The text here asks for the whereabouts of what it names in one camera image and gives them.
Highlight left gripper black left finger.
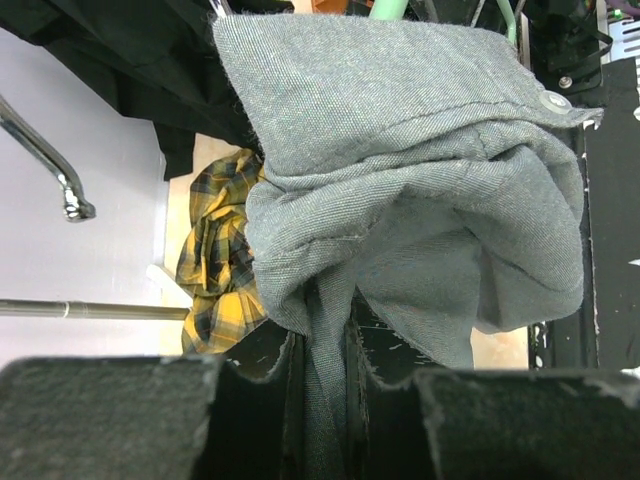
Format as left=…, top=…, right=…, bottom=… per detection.
left=1, top=329, right=304, bottom=479

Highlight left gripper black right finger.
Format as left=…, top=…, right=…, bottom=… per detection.
left=346, top=296, right=639, bottom=479

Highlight yellow black plaid shirt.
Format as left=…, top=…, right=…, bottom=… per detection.
left=176, top=149, right=267, bottom=354

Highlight teal plastic hanger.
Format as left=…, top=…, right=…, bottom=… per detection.
left=1, top=1, right=522, bottom=223

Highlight grey button-up shirt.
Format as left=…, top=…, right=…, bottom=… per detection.
left=211, top=14, right=603, bottom=479

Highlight metal clothes rack pole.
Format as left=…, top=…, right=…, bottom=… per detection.
left=1, top=299, right=190, bottom=321

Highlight black hanging garments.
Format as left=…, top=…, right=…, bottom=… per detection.
left=0, top=0, right=296, bottom=182

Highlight orange wooden compartment tray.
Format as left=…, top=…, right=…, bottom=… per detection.
left=290, top=0, right=374, bottom=16

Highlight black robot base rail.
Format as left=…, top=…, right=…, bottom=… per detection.
left=529, top=58, right=639, bottom=370

